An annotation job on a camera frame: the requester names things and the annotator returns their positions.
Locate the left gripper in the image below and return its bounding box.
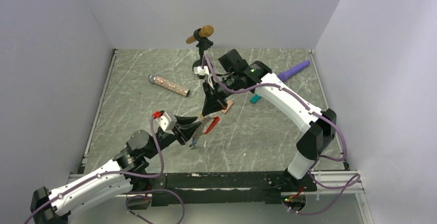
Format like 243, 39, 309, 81
145, 114, 201, 159

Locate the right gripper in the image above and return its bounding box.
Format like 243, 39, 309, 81
202, 73, 240, 116

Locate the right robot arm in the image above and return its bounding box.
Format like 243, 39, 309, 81
192, 49, 337, 191

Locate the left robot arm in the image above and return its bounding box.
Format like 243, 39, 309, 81
25, 111, 202, 223

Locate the wooden block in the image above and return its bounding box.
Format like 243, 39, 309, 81
222, 100, 233, 114

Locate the teal block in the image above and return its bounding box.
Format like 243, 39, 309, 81
250, 94, 261, 104

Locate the glitter microphone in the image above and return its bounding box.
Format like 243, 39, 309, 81
148, 74, 190, 97

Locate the black microphone stand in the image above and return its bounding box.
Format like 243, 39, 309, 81
192, 37, 214, 69

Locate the gold microphone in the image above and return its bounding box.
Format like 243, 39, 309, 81
186, 25, 214, 44

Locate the purple microphone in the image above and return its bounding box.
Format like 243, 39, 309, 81
277, 60, 310, 82

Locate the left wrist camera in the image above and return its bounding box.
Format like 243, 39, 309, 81
152, 110, 177, 133

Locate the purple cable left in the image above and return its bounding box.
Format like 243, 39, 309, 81
24, 116, 187, 224

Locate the purple cable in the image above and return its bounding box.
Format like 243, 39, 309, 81
24, 116, 187, 224
201, 55, 361, 216

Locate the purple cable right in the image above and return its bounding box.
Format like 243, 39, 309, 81
201, 55, 361, 216

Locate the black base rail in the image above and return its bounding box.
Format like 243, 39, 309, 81
132, 171, 317, 206

